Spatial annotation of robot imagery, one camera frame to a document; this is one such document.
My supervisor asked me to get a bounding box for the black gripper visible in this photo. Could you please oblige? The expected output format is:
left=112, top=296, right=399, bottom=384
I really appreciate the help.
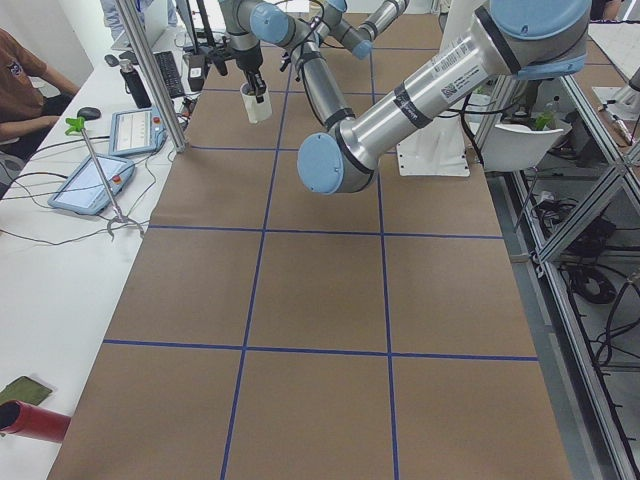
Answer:
left=234, top=45, right=266, bottom=103

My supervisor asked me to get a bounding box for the white cup with handle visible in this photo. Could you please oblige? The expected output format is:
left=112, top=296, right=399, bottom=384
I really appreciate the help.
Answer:
left=240, top=83, right=272, bottom=124

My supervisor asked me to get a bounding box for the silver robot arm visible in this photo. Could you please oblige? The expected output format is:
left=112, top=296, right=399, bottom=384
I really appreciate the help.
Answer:
left=220, top=1, right=591, bottom=195
left=318, top=0, right=409, bottom=60

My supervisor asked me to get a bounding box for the black keyboard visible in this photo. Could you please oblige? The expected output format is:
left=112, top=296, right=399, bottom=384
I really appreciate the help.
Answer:
left=154, top=51, right=185, bottom=98

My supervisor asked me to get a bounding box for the black water bottle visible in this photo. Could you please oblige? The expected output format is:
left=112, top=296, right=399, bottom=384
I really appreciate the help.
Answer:
left=120, top=59, right=151, bottom=109

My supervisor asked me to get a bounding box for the upper teach pendant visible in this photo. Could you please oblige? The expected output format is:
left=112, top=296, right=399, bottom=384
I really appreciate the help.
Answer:
left=109, top=106, right=167, bottom=157

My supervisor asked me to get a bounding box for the teach pendant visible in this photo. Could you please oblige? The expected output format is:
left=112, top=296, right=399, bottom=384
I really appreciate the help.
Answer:
left=47, top=154, right=135, bottom=215
left=109, top=106, right=167, bottom=157

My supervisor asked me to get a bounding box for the black computer mouse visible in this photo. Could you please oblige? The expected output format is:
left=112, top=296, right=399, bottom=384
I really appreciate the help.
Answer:
left=77, top=107, right=102, bottom=121

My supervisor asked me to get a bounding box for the lower teach pendant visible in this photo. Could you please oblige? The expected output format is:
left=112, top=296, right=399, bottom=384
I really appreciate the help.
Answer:
left=47, top=154, right=135, bottom=215

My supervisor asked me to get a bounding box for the person in brown shirt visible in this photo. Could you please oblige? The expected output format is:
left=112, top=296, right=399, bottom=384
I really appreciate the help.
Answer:
left=1, top=30, right=80, bottom=160

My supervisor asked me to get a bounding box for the white chair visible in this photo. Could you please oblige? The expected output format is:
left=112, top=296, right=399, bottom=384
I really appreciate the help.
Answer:
left=481, top=124, right=564, bottom=173

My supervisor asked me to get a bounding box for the green cloth pouch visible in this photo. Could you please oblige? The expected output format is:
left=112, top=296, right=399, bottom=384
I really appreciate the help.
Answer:
left=0, top=376, right=53, bottom=405

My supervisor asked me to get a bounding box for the red cylinder bottle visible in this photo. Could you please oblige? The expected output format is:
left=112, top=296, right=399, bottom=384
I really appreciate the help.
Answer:
left=1, top=400, right=71, bottom=443

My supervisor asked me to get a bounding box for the black camera cable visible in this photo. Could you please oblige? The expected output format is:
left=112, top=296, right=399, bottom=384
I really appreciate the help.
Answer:
left=279, top=14, right=326, bottom=86

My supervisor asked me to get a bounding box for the aluminium frame post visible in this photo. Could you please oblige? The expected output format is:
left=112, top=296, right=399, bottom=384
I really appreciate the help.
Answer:
left=113, top=1, right=187, bottom=153

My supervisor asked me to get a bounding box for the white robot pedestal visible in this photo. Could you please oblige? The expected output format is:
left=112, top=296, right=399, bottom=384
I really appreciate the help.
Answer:
left=397, top=0, right=477, bottom=177

